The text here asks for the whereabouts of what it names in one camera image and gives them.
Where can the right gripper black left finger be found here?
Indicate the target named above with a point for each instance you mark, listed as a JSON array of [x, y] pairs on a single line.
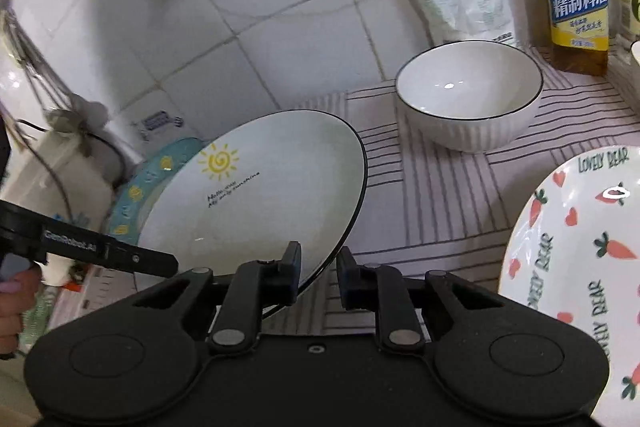
[[255, 285]]

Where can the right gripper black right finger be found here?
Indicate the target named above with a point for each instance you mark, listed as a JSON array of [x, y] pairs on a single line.
[[381, 290]]

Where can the teal fried egg plate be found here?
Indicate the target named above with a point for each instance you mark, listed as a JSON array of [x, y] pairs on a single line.
[[137, 198]]

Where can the white plate with sun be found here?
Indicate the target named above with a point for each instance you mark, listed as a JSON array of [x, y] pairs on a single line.
[[294, 176]]

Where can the lovely bear carrot plate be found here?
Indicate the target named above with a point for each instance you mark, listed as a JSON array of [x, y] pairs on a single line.
[[574, 255]]

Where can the white ribbed bowl black rim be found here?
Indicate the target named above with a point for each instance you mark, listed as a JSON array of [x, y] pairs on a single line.
[[472, 96]]

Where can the left hand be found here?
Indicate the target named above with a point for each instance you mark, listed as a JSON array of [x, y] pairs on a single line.
[[18, 295]]

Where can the striped table mat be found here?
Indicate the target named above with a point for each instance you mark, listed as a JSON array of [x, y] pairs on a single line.
[[427, 207]]

